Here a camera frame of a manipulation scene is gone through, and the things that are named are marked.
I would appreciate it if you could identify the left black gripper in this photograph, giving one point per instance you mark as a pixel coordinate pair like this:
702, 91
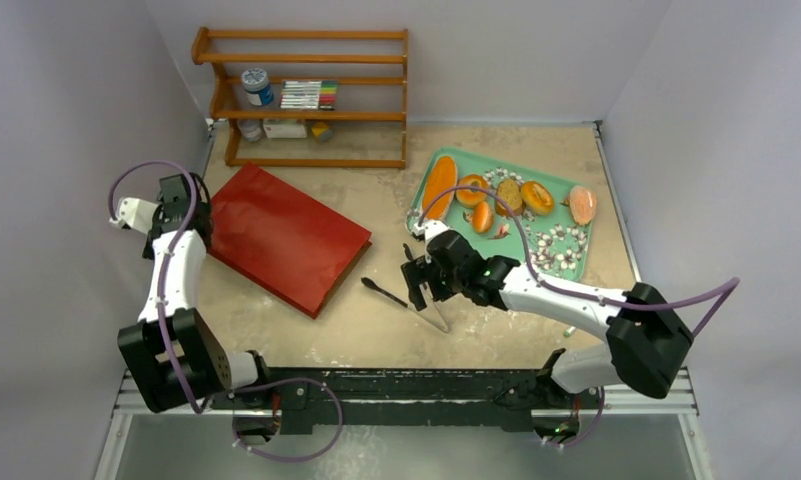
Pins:
160, 214

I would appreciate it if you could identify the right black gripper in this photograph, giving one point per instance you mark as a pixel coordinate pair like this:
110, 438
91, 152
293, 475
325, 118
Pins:
420, 276

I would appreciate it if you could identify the black metal tongs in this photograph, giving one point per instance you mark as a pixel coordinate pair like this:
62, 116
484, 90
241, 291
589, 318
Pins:
400, 301

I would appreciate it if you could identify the fake small sesame roll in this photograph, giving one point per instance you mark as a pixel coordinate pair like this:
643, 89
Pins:
482, 218

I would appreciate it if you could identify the fake orange doughnut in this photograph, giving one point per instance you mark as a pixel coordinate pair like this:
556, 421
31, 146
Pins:
470, 190

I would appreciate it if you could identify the red paper bag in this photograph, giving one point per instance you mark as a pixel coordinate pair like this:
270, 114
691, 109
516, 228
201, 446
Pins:
283, 240

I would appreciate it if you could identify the fake brown bread slice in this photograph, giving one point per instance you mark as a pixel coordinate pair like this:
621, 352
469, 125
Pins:
509, 191

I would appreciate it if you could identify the green floral tray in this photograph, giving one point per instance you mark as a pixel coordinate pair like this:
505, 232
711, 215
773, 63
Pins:
558, 246

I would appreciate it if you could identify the fake golden bagel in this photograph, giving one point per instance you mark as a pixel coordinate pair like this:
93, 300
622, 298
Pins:
537, 198

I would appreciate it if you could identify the fake pink sugared bread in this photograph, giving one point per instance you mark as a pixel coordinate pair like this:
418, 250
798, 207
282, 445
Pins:
582, 204

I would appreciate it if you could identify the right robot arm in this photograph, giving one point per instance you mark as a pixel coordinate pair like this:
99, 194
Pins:
641, 345

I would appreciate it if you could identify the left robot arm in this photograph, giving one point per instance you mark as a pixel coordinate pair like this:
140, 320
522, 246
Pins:
171, 352

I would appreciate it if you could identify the small clear jar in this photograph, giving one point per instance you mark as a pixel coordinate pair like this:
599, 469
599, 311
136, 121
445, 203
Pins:
250, 129

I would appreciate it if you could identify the white small box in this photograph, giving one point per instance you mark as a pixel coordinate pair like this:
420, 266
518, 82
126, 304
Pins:
276, 128

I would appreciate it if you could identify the blue lidded jar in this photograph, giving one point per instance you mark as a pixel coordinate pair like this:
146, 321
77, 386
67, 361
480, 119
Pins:
257, 87

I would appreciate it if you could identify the wooden shelf rack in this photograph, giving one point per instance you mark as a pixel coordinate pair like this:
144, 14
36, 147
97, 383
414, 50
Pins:
229, 101

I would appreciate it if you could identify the pack of coloured markers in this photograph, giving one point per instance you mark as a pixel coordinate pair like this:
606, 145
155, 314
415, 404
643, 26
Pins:
318, 95

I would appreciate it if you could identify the yellow green cube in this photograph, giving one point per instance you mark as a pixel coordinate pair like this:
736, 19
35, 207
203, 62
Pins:
321, 131

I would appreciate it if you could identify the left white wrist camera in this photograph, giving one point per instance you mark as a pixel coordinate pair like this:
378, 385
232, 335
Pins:
131, 213

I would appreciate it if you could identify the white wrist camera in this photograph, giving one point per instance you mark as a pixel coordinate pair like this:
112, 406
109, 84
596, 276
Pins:
428, 229
131, 213

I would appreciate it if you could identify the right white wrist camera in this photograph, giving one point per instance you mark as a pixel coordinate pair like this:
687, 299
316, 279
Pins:
428, 229

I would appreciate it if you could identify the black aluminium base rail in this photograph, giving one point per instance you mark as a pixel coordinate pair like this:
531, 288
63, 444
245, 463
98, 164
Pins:
512, 400

